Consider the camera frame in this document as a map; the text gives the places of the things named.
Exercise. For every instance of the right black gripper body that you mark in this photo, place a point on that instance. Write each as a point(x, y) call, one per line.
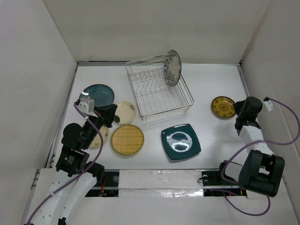
point(238, 108)

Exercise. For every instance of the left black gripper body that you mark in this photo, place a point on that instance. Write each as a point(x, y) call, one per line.
point(103, 118)

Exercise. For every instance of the small yellow patterned plate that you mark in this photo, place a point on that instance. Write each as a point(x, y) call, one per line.
point(223, 107)

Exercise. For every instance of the round teal glazed plate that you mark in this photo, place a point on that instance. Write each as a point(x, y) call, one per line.
point(102, 94)

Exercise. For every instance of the cream plate with black blotch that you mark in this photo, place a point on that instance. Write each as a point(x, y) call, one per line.
point(125, 113)

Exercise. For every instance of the woven bamboo round plate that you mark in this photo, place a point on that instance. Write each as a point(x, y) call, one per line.
point(127, 140)

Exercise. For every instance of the dark green square plate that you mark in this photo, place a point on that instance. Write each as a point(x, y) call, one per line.
point(180, 142)

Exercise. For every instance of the blue floral white plate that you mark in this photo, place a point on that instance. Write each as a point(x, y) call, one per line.
point(172, 68)

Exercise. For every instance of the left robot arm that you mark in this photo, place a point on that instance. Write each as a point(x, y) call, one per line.
point(74, 174)

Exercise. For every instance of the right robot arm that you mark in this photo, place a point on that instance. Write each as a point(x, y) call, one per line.
point(262, 170)

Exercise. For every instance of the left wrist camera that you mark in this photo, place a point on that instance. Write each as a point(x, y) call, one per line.
point(86, 106)

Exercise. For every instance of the wire dish rack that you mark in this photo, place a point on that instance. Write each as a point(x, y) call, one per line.
point(154, 98)

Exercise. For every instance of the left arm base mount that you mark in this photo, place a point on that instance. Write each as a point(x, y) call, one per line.
point(109, 186)

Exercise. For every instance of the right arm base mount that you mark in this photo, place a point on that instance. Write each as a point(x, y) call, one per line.
point(214, 185)

